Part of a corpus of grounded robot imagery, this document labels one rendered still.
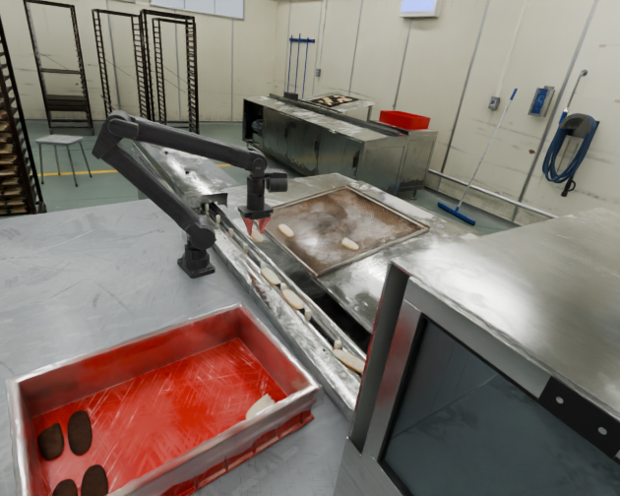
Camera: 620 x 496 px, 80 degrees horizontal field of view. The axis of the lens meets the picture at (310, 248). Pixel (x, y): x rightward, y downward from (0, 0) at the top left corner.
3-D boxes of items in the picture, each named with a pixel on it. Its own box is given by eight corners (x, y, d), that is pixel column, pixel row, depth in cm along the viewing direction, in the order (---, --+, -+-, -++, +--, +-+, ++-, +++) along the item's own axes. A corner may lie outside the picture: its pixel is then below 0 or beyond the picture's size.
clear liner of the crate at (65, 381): (14, 414, 71) (0, 377, 66) (241, 329, 99) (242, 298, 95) (34, 600, 48) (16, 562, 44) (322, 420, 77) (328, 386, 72)
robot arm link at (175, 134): (111, 128, 103) (105, 136, 94) (114, 107, 101) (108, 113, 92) (259, 166, 121) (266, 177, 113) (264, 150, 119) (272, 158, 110)
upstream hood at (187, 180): (132, 144, 249) (131, 131, 245) (160, 143, 258) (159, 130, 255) (187, 212, 158) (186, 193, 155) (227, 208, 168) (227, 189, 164)
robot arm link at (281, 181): (247, 151, 117) (253, 158, 110) (282, 151, 121) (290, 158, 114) (247, 187, 123) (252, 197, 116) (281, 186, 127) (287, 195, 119)
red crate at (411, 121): (377, 121, 461) (379, 110, 456) (397, 121, 482) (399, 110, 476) (408, 129, 427) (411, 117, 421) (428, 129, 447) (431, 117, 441)
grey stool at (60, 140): (93, 177, 428) (86, 136, 408) (77, 187, 396) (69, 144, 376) (58, 174, 424) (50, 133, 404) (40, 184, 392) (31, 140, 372)
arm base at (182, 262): (176, 263, 126) (191, 279, 119) (174, 241, 123) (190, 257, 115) (200, 257, 132) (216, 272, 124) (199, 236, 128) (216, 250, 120)
